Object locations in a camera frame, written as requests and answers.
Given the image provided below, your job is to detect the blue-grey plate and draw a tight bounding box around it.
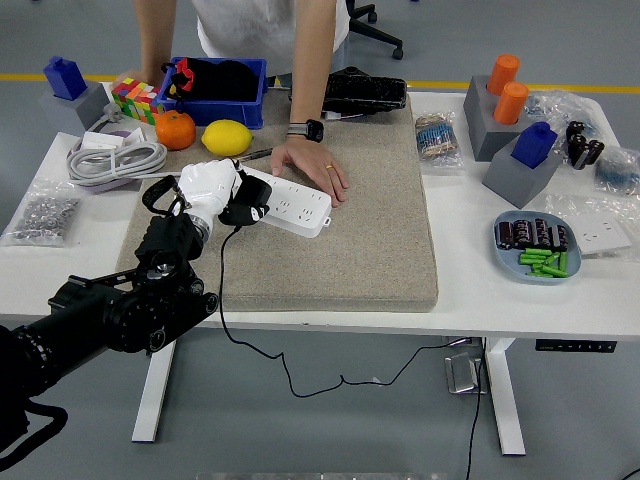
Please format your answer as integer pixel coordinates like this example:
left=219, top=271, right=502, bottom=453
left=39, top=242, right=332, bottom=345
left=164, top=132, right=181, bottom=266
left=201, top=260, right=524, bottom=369
left=493, top=210, right=584, bottom=285

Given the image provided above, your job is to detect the white table leg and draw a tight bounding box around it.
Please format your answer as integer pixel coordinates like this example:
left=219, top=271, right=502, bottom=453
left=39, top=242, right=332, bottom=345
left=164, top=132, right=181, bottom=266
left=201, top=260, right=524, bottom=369
left=483, top=337, right=527, bottom=457
left=131, top=324, right=180, bottom=444

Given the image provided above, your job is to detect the dark pen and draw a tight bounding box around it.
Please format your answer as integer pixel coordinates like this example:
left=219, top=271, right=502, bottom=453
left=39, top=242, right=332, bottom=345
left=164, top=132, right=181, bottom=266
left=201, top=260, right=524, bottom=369
left=234, top=147, right=275, bottom=162

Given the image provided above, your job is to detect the small white box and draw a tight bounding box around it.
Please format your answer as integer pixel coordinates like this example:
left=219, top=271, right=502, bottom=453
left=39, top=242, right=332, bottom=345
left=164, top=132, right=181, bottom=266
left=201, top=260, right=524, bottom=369
left=79, top=130, right=126, bottom=150

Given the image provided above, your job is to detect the grey-brown mat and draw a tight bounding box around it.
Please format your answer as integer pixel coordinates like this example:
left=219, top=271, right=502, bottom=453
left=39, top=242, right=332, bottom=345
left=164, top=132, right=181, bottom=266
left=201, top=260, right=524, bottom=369
left=112, top=94, right=440, bottom=314

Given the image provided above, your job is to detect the bag of metal nuts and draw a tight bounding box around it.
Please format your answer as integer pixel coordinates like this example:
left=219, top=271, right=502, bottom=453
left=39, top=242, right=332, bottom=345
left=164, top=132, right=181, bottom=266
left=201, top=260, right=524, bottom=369
left=1, top=180, right=82, bottom=248

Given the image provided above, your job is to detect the person's right hand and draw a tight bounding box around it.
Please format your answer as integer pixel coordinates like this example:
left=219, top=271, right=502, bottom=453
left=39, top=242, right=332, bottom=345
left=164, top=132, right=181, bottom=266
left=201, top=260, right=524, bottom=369
left=113, top=68, right=169, bottom=91

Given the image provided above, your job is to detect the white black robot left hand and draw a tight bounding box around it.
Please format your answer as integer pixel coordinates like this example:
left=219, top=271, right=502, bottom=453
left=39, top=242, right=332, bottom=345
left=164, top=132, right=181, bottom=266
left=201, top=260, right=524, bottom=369
left=177, top=158, right=269, bottom=229

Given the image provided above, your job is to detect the black table control panel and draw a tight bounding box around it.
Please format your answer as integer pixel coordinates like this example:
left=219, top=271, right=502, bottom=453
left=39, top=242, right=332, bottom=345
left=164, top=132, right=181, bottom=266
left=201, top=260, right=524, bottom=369
left=535, top=339, right=618, bottom=354

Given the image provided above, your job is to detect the white power strip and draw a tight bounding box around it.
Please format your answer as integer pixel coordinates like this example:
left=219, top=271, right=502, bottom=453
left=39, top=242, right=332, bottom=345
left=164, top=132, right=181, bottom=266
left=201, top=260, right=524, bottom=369
left=239, top=166, right=334, bottom=240

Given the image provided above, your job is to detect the blue bottle-shaped block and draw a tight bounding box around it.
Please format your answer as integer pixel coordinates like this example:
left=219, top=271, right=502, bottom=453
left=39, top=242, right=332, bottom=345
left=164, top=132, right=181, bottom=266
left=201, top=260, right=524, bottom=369
left=43, top=55, right=89, bottom=100
left=510, top=121, right=559, bottom=170

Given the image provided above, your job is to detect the bag of tan blue resistors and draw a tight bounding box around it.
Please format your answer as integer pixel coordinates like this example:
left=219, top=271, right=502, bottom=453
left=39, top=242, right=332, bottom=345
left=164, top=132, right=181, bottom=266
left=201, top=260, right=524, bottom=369
left=414, top=110, right=461, bottom=161

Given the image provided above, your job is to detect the orange cylinder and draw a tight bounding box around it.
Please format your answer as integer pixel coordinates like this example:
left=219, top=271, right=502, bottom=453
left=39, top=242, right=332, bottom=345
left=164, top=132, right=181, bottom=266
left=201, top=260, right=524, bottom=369
left=493, top=81, right=531, bottom=125
left=486, top=53, right=522, bottom=96

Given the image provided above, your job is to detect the black wrist watch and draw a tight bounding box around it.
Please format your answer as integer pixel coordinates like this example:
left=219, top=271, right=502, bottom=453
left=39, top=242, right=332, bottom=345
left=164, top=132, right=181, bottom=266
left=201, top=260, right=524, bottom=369
left=286, top=118, right=325, bottom=144

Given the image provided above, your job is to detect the clear bag of blue components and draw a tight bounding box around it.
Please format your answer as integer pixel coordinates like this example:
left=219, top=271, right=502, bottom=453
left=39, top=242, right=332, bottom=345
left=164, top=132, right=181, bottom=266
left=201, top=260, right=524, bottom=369
left=415, top=112, right=465, bottom=170

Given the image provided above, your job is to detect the white wall socket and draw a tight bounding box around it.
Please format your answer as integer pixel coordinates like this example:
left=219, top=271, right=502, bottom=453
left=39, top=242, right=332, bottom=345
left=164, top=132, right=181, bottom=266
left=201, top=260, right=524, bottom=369
left=574, top=215, right=634, bottom=259

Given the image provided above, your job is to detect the colourful puzzle cube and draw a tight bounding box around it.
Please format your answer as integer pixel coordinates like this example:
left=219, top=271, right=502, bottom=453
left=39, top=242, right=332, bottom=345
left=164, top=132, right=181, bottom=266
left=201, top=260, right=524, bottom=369
left=132, top=85, right=166, bottom=125
left=110, top=77, right=150, bottom=119

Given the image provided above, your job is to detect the grey power strip cable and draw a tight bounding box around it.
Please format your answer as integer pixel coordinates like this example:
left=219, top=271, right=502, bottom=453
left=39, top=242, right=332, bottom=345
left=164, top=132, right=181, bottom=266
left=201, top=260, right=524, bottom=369
left=66, top=102, right=184, bottom=189

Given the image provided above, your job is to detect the grey square holder block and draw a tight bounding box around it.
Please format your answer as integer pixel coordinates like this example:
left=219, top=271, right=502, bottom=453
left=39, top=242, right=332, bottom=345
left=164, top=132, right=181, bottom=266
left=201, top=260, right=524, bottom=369
left=482, top=135, right=565, bottom=210
left=38, top=79, right=112, bottom=136

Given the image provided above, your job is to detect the grey block with two holes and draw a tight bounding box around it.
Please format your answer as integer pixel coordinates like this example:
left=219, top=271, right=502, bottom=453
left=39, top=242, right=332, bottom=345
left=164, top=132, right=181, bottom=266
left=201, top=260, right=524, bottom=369
left=463, top=74, right=527, bottom=163

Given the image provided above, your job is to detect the black capacitor on plate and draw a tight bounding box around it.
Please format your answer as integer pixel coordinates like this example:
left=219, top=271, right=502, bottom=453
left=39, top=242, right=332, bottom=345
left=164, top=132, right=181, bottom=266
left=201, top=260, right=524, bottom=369
left=513, top=219, right=535, bottom=250
left=549, top=224, right=571, bottom=253
left=531, top=218, right=554, bottom=249
left=495, top=220, right=516, bottom=251

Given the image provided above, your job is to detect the person's left hand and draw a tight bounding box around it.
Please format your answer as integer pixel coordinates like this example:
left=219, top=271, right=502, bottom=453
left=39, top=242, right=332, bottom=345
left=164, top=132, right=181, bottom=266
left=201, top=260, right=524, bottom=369
left=269, top=137, right=350, bottom=209

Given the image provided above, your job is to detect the silver metal pedal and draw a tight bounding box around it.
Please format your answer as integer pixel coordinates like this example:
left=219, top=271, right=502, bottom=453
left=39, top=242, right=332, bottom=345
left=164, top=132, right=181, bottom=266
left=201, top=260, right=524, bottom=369
left=443, top=352, right=489, bottom=396

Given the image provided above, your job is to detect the thin black plug cord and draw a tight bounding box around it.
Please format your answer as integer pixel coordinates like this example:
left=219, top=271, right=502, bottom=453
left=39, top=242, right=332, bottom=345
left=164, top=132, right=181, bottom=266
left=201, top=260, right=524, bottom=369
left=218, top=224, right=464, bottom=399

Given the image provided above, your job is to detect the black cloth bag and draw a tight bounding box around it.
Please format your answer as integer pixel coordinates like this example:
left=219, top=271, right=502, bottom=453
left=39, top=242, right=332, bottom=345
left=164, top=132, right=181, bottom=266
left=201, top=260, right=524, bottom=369
left=160, top=57, right=261, bottom=104

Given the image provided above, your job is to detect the purple pad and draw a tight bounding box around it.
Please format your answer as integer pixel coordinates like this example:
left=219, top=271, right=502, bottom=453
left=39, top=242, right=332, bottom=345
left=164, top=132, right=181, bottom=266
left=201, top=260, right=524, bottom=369
left=74, top=129, right=144, bottom=194

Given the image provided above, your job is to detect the black plug adapter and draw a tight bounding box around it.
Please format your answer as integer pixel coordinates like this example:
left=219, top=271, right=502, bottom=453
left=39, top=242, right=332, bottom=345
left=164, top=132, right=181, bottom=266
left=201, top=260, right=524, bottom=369
left=232, top=172, right=274, bottom=211

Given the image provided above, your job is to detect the yellow lemon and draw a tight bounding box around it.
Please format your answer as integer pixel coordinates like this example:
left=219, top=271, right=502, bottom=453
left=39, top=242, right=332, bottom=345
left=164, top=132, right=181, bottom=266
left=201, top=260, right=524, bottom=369
left=201, top=118, right=255, bottom=157

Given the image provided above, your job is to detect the orange fruit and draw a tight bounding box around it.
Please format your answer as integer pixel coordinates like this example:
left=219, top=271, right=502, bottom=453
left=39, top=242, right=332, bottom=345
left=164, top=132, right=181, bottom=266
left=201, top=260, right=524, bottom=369
left=154, top=109, right=197, bottom=151

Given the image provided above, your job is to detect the black office chair base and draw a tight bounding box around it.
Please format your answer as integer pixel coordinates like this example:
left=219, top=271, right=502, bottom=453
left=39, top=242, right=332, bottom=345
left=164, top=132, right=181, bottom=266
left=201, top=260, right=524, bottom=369
left=345, top=0, right=405, bottom=61

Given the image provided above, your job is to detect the clear plastic socket bag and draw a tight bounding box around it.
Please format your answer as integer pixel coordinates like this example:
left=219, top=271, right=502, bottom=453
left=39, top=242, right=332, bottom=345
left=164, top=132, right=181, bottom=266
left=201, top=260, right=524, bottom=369
left=543, top=192, right=640, bottom=264

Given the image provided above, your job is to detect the crumpled clear plastic bag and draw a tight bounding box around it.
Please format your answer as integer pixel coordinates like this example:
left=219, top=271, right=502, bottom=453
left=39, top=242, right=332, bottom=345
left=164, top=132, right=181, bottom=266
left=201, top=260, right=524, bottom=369
left=523, top=89, right=604, bottom=151

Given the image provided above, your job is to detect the blue plastic bin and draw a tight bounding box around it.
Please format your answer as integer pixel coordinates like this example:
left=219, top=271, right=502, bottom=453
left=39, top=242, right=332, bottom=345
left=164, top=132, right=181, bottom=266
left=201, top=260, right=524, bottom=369
left=158, top=56, right=269, bottom=130

